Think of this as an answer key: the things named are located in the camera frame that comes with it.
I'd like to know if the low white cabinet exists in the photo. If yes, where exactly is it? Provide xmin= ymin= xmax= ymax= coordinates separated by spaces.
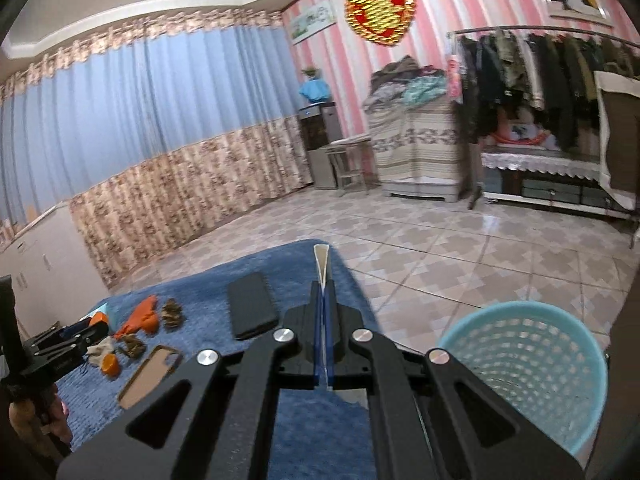
xmin=482 ymin=165 xmax=631 ymax=221

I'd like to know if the red heart wall decoration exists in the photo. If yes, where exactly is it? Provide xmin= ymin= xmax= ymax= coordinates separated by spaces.
xmin=344 ymin=0 xmax=418 ymax=47

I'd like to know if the brown pinecone item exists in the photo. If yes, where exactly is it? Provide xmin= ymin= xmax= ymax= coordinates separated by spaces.
xmin=161 ymin=298 xmax=186 ymax=331

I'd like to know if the white lace cloth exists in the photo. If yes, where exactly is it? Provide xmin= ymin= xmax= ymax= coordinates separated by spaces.
xmin=481 ymin=146 xmax=608 ymax=183

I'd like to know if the blue plush blanket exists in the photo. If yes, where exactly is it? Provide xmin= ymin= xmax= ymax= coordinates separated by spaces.
xmin=55 ymin=238 xmax=381 ymax=480

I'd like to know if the blue floral curtain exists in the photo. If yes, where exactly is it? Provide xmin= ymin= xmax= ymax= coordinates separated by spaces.
xmin=0 ymin=10 xmax=313 ymax=291

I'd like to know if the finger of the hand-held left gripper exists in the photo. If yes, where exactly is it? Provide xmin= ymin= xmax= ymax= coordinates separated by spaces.
xmin=54 ymin=320 xmax=109 ymax=338
xmin=47 ymin=334 xmax=103 ymax=357

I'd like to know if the brown phone case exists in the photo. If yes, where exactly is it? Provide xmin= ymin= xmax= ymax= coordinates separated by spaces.
xmin=117 ymin=344 xmax=183 ymax=408

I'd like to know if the row of hanging clothes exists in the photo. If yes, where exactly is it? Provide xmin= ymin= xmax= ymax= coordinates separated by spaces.
xmin=457 ymin=30 xmax=640 ymax=153

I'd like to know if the brown cloth cover white trim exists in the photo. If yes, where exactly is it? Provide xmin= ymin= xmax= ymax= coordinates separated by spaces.
xmin=593 ymin=71 xmax=640 ymax=213

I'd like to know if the orange plastic toy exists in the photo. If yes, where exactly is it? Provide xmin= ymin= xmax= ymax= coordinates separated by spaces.
xmin=114 ymin=297 xmax=161 ymax=338

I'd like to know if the red pink toy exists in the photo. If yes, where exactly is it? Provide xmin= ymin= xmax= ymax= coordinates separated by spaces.
xmin=492 ymin=120 xmax=553 ymax=150

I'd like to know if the small folding table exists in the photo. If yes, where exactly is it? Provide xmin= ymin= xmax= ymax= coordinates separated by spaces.
xmin=320 ymin=136 xmax=381 ymax=197

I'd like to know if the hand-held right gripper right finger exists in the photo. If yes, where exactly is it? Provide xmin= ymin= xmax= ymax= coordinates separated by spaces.
xmin=325 ymin=282 xmax=586 ymax=480

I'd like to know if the black zip case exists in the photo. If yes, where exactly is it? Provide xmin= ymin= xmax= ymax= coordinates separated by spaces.
xmin=227 ymin=271 xmax=280 ymax=341

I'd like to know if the pink hanging bag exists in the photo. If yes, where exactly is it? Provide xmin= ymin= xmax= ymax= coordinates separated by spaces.
xmin=446 ymin=52 xmax=466 ymax=106

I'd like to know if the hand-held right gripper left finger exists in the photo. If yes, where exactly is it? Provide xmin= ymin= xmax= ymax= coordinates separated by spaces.
xmin=55 ymin=280 xmax=326 ymax=480

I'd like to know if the landscape wall picture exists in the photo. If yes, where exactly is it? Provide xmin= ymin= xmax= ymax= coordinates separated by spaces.
xmin=290 ymin=0 xmax=335 ymax=45

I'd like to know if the beige cloth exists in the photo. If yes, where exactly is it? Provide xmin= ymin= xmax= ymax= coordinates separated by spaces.
xmin=85 ymin=336 xmax=118 ymax=365

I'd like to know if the person's left hand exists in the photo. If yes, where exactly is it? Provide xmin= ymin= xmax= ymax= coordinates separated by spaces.
xmin=9 ymin=389 xmax=42 ymax=442

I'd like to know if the grey water dispenser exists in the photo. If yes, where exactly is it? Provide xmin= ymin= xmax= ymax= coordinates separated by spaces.
xmin=298 ymin=101 xmax=343 ymax=190

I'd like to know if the patterned cloth-covered cabinet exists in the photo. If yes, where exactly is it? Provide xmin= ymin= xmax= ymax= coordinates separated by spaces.
xmin=362 ymin=95 xmax=468 ymax=203

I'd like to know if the metal clothes rack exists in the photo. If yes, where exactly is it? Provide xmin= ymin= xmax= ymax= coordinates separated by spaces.
xmin=446 ymin=25 xmax=640 ymax=211

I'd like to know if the pile of clothes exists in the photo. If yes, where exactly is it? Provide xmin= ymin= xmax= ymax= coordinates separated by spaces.
xmin=367 ymin=56 xmax=451 ymax=111

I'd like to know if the blue cloth-covered bottle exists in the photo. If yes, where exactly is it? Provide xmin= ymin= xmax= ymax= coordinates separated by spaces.
xmin=299 ymin=77 xmax=333 ymax=106

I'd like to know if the brown dried peel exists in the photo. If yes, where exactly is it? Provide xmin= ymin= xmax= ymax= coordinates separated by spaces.
xmin=119 ymin=334 xmax=147 ymax=361

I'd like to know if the light blue plastic basket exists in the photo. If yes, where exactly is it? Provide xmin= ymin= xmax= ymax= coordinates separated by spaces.
xmin=435 ymin=301 xmax=612 ymax=463

